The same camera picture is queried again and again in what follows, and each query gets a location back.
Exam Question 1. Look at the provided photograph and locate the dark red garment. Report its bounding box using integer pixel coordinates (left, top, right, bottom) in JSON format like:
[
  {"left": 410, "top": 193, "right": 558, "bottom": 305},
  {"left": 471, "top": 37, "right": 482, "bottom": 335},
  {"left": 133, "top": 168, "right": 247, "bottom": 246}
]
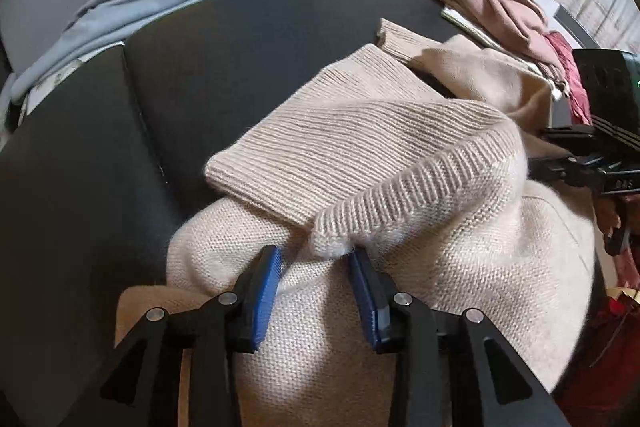
[{"left": 542, "top": 32, "right": 595, "bottom": 126}]

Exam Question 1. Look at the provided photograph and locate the pink garment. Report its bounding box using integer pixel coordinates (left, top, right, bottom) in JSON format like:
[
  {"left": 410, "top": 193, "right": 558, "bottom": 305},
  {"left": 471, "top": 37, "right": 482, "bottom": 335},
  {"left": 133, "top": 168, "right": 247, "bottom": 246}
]
[{"left": 427, "top": 0, "right": 567, "bottom": 82}]

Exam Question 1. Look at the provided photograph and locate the beige knit sweater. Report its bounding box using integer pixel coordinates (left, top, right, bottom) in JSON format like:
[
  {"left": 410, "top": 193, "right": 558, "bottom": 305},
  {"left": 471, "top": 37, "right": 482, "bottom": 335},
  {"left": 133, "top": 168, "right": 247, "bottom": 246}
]
[{"left": 115, "top": 18, "right": 599, "bottom": 427}]

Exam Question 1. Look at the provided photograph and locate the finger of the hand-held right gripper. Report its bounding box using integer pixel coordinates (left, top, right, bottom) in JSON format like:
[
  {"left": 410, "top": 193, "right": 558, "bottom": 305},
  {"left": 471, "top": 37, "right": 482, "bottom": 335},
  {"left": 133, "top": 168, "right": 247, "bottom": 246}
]
[
  {"left": 539, "top": 125, "right": 601, "bottom": 154},
  {"left": 527, "top": 154, "right": 610, "bottom": 188}
]

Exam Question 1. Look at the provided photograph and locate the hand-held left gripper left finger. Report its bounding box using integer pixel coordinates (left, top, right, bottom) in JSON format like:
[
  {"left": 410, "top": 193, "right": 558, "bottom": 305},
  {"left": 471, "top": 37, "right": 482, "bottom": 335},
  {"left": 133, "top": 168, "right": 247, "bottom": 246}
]
[{"left": 62, "top": 244, "right": 284, "bottom": 427}]

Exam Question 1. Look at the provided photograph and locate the light blue garment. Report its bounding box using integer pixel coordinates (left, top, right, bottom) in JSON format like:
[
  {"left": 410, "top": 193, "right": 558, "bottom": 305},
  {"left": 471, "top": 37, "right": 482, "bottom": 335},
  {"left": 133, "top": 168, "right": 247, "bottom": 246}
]
[{"left": 7, "top": 0, "right": 266, "bottom": 104}]

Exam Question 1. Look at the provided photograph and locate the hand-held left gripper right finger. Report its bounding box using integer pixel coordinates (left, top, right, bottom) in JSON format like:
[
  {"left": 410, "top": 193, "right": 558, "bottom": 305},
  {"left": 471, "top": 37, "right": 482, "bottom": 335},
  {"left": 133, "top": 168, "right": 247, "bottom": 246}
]
[{"left": 348, "top": 247, "right": 572, "bottom": 427}]

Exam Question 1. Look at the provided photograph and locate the red cloth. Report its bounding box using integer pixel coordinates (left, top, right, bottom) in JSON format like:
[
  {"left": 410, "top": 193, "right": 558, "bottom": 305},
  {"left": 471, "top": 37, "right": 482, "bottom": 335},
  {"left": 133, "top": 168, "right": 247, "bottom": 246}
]
[{"left": 554, "top": 284, "right": 640, "bottom": 427}]

